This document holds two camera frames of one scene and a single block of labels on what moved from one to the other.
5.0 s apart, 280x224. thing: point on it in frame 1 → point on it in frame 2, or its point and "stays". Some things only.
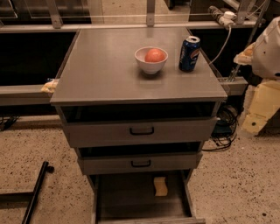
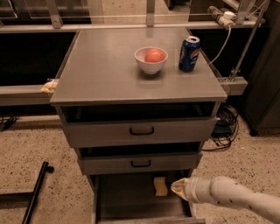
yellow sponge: x=160 y=186 stays
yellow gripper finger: x=245 y=57 → x=199 y=189
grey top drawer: x=137 y=132 stays
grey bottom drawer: x=129 y=198 stays
